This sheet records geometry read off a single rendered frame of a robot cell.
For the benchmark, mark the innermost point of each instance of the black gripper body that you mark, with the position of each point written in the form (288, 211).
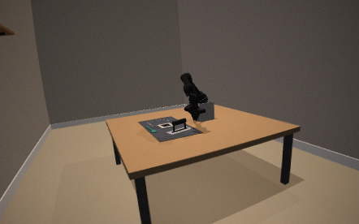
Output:
(197, 110)

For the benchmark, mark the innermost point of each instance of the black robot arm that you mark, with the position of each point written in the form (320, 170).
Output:
(192, 92)

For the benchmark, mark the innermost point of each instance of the cream tile with dark square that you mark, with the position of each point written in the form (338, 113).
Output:
(165, 125)

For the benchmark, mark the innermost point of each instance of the dark grey flat mat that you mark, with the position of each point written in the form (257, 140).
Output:
(161, 134)

